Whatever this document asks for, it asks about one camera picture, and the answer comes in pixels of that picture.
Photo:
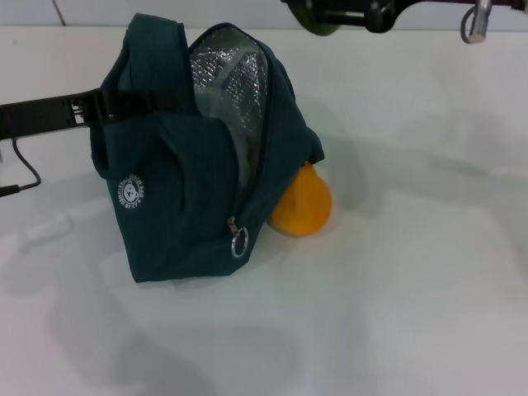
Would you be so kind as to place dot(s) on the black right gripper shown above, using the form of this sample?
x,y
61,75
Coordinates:
x,y
385,14

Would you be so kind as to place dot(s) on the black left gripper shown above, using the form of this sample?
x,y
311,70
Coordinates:
x,y
37,117

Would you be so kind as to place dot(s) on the dark teal insulated lunch bag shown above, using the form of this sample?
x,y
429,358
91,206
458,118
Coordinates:
x,y
165,173

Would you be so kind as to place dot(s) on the yellow pear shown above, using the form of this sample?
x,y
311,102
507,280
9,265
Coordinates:
x,y
305,206

